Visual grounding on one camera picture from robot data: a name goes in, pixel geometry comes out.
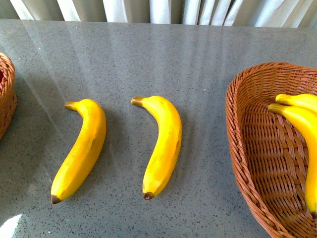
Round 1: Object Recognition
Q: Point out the left wicker basket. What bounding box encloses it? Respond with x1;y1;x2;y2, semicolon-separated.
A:
0;53;17;139

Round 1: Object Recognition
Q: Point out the yellow banana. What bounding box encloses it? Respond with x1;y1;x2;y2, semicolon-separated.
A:
51;99;106;204
131;96;182;200

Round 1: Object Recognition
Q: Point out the banana in basket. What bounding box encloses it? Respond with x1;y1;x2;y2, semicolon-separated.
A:
268;103;317;219
275;94;317;112

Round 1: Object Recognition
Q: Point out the red apple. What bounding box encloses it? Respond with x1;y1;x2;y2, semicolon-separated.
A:
0;70;3;84

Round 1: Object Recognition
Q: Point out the wicker basket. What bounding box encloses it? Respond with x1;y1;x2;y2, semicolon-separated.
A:
225;62;317;238
0;53;17;139

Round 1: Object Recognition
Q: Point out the rear banana in basket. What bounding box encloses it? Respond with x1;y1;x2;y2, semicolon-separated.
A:
275;94;317;112

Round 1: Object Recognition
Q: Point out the front banana in basket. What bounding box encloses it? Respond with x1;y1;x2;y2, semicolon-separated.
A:
268;103;317;219

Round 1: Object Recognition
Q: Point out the right wicker basket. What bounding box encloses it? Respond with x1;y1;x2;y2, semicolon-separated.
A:
225;62;317;238

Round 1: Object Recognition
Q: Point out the white pleated curtain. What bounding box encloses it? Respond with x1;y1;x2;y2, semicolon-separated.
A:
0;0;317;28

